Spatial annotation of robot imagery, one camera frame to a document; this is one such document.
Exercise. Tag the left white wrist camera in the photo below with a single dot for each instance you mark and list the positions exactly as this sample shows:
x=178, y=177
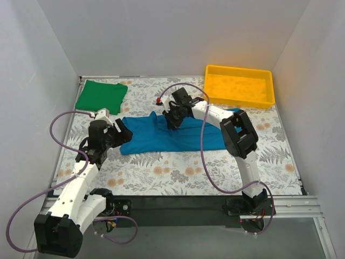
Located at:
x=102, y=114

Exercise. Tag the blue t shirt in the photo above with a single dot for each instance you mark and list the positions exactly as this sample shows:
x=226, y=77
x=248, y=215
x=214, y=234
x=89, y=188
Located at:
x=150, y=134

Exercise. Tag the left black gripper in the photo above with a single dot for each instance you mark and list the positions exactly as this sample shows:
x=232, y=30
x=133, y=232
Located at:
x=120, y=132

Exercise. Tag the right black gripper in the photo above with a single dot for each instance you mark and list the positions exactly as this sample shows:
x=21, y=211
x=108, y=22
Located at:
x=172, y=116

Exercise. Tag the aluminium frame rail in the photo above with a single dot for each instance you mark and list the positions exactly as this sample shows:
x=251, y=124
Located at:
x=300, y=206

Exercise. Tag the yellow plastic tray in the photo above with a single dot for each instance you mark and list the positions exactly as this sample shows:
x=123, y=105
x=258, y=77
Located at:
x=239, y=86

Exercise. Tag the floral table mat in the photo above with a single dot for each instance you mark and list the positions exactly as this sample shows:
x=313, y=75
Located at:
x=193, y=173

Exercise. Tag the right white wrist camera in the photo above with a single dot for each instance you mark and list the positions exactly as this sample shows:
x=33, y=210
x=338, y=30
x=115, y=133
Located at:
x=164, y=102

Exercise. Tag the folded green t shirt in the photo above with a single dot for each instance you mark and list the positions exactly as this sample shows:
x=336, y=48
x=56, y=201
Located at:
x=96, y=96

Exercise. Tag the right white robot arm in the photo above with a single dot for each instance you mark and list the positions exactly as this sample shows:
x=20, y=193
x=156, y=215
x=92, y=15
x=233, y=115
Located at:
x=239, y=137

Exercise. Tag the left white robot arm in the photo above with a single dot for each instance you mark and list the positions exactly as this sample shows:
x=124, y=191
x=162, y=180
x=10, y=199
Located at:
x=60, y=231

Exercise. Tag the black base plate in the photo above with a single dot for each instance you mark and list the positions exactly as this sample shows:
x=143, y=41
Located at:
x=181, y=211

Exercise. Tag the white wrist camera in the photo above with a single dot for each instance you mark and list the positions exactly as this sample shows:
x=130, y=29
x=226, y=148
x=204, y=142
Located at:
x=164, y=102
x=102, y=114

